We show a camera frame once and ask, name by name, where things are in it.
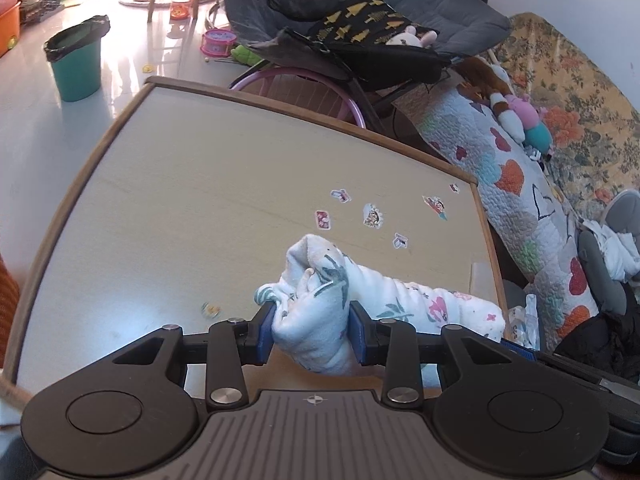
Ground grey slipper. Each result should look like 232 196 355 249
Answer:
578 190 639 315

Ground clear tape patch lower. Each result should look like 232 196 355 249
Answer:
469 261 498 304

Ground white floral baby garment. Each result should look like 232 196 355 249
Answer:
254 234 506 376

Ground colourful heart quilt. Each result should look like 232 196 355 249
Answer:
395 75 599 350

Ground teal trash bin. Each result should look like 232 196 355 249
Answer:
43 15 111 103

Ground pink toy drum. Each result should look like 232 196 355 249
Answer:
200 28 236 58

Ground plush toy animals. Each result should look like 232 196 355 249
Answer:
454 58 552 155

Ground black jacket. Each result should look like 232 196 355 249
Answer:
554 284 640 385

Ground cartoon boy sticker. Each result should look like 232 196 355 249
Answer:
422 196 447 220

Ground orange plastic tub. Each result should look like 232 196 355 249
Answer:
0 0 21 56

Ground grey baby bouncer seat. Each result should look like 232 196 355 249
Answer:
224 0 511 91

